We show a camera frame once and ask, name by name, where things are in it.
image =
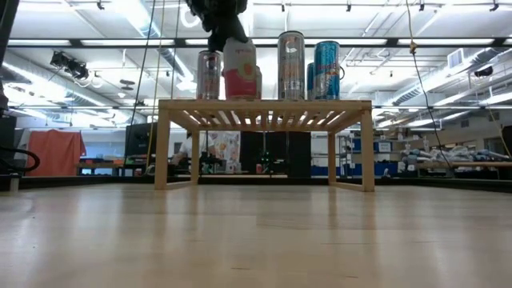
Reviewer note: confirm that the patterned white poster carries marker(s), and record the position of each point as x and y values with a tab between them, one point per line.
226	148

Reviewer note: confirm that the black cabinet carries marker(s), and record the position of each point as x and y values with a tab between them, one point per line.
296	154

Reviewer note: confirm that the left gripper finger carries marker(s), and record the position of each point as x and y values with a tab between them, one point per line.
224	30

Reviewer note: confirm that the black ceiling-mounted device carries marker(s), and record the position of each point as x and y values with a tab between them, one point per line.
72	68

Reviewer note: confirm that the white ceiling duct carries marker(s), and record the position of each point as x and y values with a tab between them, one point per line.
464	78

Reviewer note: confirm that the wooden slatted shelf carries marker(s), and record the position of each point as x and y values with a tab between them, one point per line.
264	105

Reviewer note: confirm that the black aluminium table frame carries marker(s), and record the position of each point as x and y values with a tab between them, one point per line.
80	182

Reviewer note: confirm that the person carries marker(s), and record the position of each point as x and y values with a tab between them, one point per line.
184	149

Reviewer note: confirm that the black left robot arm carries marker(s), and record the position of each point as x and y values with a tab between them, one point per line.
6	140

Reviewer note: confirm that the blue energy drink can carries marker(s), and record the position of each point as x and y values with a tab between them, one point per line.
327	72
310	82

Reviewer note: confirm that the orange cloth cover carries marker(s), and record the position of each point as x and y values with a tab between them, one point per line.
56	152

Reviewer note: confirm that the black monitor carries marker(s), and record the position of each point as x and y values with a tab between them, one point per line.
138	144

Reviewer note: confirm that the blue storage bin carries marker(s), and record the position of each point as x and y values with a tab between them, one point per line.
360	146

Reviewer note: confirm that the clear plastic bag pile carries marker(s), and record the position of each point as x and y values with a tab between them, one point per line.
460	154

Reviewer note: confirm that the silver can with black lid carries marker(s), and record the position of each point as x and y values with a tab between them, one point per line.
291	68
208	76

